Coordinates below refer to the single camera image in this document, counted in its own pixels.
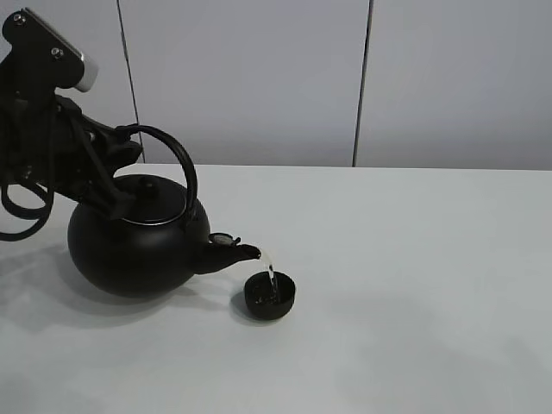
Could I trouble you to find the small black teacup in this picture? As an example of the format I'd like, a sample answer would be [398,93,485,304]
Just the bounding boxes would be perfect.
[243,271,297,321]

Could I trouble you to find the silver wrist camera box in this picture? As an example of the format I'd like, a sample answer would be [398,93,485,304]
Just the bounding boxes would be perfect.
[22,7,99,92]

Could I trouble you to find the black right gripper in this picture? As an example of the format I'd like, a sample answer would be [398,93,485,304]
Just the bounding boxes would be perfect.
[1,12,142,218]

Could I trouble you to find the black round teapot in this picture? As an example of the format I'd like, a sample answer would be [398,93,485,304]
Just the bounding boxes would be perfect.
[67,124,261,298]

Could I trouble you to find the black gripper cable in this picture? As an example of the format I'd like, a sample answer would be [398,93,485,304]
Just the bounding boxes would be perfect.
[0,97,60,242]

